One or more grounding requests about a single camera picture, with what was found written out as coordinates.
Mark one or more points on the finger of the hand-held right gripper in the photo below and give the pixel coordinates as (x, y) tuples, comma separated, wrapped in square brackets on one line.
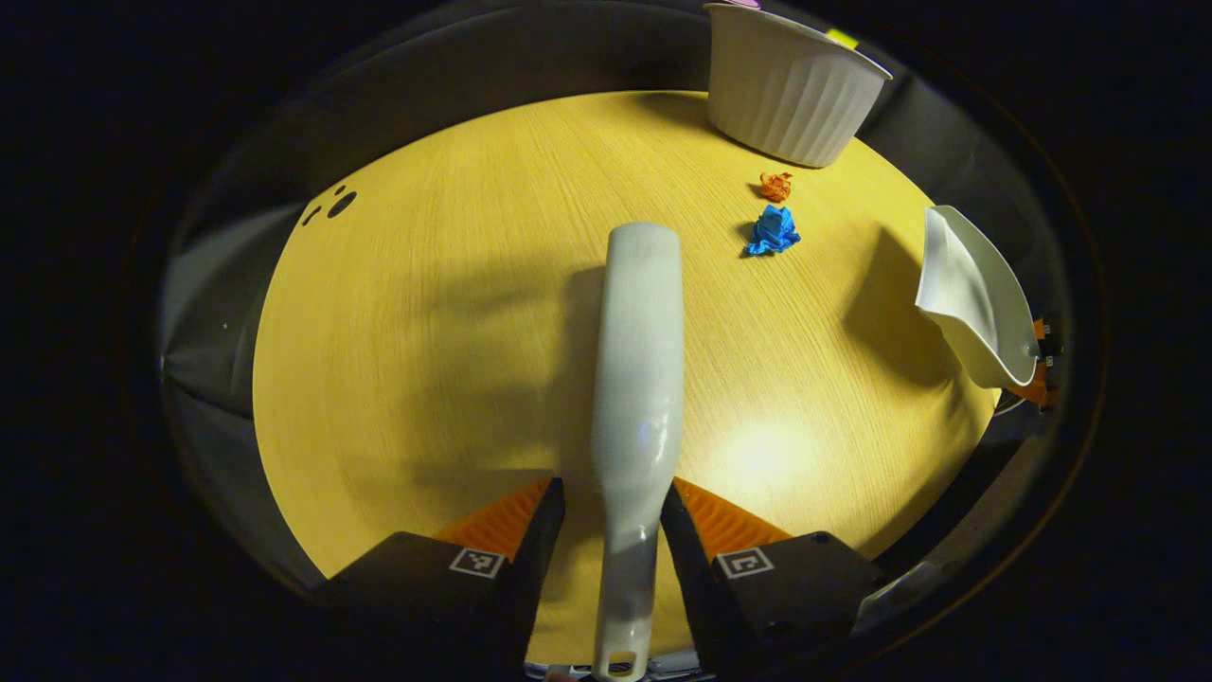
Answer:
[(1040, 386)]

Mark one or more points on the orange paper trash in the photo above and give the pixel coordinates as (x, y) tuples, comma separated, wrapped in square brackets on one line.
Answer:
[(776, 187)]

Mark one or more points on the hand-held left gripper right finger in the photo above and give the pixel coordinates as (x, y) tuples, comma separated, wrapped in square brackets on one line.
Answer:
[(686, 559)]

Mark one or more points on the blue paper trash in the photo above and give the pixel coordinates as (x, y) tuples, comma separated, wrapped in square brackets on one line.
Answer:
[(774, 232)]

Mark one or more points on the wooden desktop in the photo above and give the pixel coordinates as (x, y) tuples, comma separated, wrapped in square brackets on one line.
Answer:
[(426, 332)]

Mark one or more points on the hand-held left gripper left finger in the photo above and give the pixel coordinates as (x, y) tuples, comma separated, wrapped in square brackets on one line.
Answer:
[(544, 549)]

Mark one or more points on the white ribbed garbage bin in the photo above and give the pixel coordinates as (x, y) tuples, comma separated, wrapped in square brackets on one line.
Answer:
[(791, 90)]

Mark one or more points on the white plastic dustpan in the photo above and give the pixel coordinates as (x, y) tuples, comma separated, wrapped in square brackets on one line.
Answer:
[(975, 303)]

